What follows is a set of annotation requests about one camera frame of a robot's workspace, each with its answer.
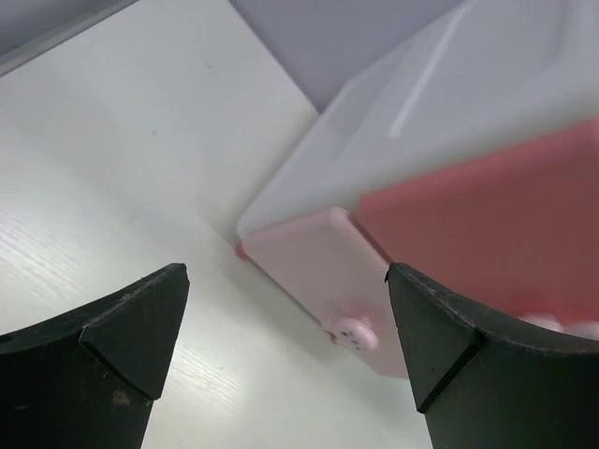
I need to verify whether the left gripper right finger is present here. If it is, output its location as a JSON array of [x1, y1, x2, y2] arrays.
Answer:
[[386, 263, 598, 448]]

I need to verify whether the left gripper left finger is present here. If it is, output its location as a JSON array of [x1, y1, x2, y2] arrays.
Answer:
[[1, 263, 190, 448]]

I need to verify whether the light pink drawer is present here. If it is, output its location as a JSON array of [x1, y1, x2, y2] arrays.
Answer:
[[241, 208, 407, 378]]

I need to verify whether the white shoe cabinet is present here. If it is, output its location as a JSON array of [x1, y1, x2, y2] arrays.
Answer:
[[237, 1, 598, 238]]

